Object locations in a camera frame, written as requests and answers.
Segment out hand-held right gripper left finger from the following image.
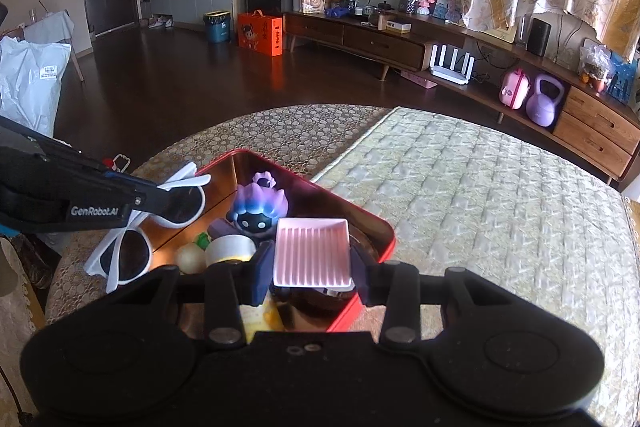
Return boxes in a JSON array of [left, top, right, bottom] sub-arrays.
[[150, 242, 276, 350]]

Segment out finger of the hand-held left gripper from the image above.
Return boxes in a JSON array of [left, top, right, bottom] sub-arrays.
[[0, 116, 172, 215]]

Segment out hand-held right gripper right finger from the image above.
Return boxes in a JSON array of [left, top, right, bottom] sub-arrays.
[[350, 247, 488, 348]]

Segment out white pale yellow bottle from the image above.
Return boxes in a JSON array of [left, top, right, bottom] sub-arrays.
[[205, 236, 260, 266]]

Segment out pink ribbed tray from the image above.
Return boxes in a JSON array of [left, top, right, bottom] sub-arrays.
[[272, 217, 355, 290]]

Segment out white framed sunglasses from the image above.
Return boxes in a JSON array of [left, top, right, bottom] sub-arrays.
[[84, 161, 212, 294]]

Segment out lavender small block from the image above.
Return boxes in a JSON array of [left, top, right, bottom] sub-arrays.
[[207, 219, 241, 240]]

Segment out purple blue figurine toy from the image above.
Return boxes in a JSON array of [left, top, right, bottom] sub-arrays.
[[227, 172, 286, 240]]

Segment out beige round ornament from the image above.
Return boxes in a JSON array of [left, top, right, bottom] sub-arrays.
[[176, 243, 207, 274]]

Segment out red tin box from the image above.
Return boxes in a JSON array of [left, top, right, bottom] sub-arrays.
[[150, 149, 396, 333]]

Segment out plastic bottle with red cap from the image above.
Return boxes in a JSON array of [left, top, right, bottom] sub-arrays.
[[102, 153, 132, 172]]

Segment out lace patterned tablecloth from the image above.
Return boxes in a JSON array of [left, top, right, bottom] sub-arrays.
[[45, 104, 396, 323]]

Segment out white plastic bag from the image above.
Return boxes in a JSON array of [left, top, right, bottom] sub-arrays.
[[0, 36, 72, 138]]

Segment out cream quilted table cloth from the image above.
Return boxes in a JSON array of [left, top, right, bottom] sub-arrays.
[[312, 107, 640, 408]]

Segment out white cloth covered table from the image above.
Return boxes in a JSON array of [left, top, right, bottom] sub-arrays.
[[22, 9, 86, 82]]

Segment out blue trash bin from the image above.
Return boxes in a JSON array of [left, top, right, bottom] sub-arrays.
[[203, 10, 232, 44]]

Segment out orange gift box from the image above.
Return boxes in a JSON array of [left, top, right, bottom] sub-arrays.
[[237, 10, 283, 56]]

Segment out pink power strip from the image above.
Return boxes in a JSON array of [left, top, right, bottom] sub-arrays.
[[400, 72, 438, 88]]

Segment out white router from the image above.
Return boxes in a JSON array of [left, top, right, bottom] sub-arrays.
[[429, 43, 476, 85]]

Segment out wooden media cabinet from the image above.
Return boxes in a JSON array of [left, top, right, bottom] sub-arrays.
[[282, 9, 640, 185]]

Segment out pink toy case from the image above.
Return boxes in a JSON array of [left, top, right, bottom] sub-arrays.
[[499, 68, 531, 110]]

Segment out purple kettlebell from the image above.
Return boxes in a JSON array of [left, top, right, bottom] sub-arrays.
[[525, 74, 566, 126]]

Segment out framed blue picture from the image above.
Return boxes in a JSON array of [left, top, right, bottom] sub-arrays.
[[432, 0, 463, 22]]

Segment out black speaker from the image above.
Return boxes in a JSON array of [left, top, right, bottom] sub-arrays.
[[527, 18, 552, 56]]

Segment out clear plastic bag of fruit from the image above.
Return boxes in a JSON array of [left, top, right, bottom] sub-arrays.
[[579, 43, 613, 92]]

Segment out white curved board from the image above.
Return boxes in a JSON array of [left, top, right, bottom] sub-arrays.
[[550, 9, 601, 62]]

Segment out blue picture card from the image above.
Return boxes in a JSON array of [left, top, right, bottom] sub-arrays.
[[607, 54, 638, 102]]

